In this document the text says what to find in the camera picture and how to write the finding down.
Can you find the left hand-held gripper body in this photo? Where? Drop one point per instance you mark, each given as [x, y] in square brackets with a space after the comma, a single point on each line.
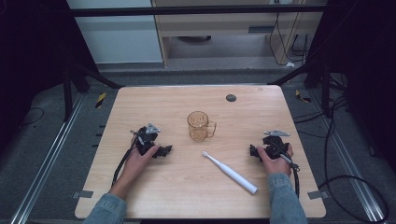
[146, 140]

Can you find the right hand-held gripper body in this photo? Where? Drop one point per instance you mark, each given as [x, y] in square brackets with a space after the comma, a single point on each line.
[275, 146]

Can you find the white electric toothbrush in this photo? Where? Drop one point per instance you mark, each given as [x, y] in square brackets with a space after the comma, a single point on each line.
[232, 174]

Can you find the amber glass cup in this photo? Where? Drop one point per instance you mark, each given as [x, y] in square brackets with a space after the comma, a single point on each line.
[198, 127]

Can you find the person's right hand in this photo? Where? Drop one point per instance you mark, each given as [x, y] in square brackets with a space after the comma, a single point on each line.
[278, 166]

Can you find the person's left hand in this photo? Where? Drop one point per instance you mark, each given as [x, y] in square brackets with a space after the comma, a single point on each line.
[137, 165]

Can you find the grey table grommet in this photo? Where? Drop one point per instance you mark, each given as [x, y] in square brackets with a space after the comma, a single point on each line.
[231, 98]

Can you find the yellow black tape strip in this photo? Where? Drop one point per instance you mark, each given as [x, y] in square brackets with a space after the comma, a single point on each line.
[302, 97]
[100, 100]

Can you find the black metal stand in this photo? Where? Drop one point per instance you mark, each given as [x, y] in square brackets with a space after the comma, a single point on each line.
[67, 93]
[325, 87]

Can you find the white plug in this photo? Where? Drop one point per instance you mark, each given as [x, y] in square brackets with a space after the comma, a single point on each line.
[290, 64]

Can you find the white cabinet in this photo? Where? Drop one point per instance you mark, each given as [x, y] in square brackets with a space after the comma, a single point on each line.
[118, 40]

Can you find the dark curtain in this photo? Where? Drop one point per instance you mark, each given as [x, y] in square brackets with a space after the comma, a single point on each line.
[367, 77]
[31, 62]

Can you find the light wooden cabinet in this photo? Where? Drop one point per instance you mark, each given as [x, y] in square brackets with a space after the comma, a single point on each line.
[218, 25]

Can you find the grey table bracket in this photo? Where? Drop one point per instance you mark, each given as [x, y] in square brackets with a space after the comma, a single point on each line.
[82, 194]
[317, 194]

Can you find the aluminium floor rail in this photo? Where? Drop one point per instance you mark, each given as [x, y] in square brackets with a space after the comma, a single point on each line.
[46, 158]
[351, 165]

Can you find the black horizontal frame bar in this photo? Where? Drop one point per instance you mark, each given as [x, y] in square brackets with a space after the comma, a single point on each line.
[186, 11]

